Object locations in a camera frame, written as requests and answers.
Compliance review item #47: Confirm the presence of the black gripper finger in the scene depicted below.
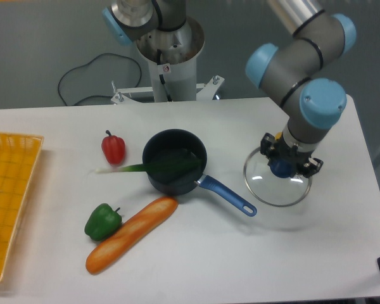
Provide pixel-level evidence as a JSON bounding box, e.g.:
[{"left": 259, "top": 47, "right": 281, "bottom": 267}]
[
  {"left": 260, "top": 133, "right": 277, "bottom": 165},
  {"left": 297, "top": 158, "right": 324, "bottom": 177}
]

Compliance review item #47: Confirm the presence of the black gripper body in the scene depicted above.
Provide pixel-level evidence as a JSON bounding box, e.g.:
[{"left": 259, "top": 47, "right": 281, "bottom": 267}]
[{"left": 272, "top": 136, "right": 312, "bottom": 173}]

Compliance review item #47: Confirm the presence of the glass lid blue knob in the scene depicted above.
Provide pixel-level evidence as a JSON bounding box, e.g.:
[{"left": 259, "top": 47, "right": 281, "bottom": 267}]
[{"left": 243, "top": 148, "right": 312, "bottom": 207}]

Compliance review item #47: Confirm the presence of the dark blue saucepan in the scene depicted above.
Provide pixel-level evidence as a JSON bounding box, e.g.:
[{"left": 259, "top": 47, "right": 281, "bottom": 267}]
[{"left": 142, "top": 129, "right": 257, "bottom": 217}]

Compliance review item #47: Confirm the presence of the green onion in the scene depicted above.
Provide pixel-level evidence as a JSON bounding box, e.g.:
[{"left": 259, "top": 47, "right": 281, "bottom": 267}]
[{"left": 93, "top": 158, "right": 203, "bottom": 174}]

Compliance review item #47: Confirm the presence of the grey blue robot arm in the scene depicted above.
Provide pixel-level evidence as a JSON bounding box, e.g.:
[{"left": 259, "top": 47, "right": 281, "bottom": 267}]
[{"left": 102, "top": 1, "right": 357, "bottom": 178}]

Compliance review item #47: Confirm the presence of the red bell pepper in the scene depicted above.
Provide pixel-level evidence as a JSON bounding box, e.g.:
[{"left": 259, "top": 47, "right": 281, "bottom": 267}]
[{"left": 101, "top": 130, "right": 126, "bottom": 166}]

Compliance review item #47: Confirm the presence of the orange baguette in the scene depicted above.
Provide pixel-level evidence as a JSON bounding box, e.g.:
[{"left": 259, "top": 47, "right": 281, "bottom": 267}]
[{"left": 85, "top": 196, "right": 179, "bottom": 275}]

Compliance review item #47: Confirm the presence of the green bell pepper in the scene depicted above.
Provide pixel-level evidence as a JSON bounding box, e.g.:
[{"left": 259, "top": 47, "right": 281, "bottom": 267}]
[{"left": 84, "top": 203, "right": 122, "bottom": 241}]

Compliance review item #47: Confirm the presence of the yellow wicker basket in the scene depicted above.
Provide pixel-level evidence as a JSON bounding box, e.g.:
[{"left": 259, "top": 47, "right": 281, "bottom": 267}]
[{"left": 0, "top": 132, "right": 44, "bottom": 282}]

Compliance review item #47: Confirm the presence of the black cable on floor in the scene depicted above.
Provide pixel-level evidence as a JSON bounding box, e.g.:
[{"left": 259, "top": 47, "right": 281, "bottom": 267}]
[{"left": 57, "top": 52, "right": 143, "bottom": 106}]

